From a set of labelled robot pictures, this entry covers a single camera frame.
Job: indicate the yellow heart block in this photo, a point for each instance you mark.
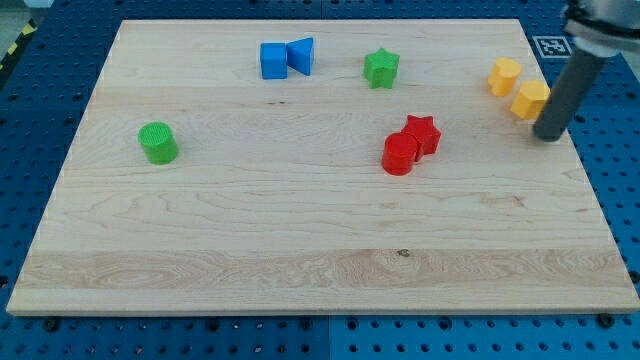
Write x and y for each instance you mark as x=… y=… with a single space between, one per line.
x=503 y=76

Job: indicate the red cylinder block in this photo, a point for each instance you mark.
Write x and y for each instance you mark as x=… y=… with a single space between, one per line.
x=399 y=153

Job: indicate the blue triangle block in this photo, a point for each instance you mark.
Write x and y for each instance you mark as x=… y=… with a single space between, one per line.
x=300 y=55

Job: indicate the green star block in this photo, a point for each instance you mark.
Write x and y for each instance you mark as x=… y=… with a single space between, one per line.
x=380 y=68

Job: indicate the wooden board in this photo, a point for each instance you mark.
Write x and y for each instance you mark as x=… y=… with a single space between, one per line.
x=277 y=203

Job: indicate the blue cube block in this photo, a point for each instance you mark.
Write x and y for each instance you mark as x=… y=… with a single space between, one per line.
x=273 y=61

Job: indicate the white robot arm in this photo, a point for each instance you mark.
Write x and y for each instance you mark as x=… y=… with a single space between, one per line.
x=601 y=29

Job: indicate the yellow hexagon block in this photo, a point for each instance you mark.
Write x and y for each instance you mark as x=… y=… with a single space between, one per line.
x=530 y=99

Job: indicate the black white fiducial tag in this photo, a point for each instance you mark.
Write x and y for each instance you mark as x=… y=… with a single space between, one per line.
x=552 y=47

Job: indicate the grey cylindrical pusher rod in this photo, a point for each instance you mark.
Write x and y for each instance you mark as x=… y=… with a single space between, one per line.
x=567 y=94

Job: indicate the green cylinder block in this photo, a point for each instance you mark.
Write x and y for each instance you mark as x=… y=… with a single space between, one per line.
x=158 y=143

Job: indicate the red star block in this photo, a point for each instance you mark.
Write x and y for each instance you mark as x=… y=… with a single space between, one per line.
x=425 y=133

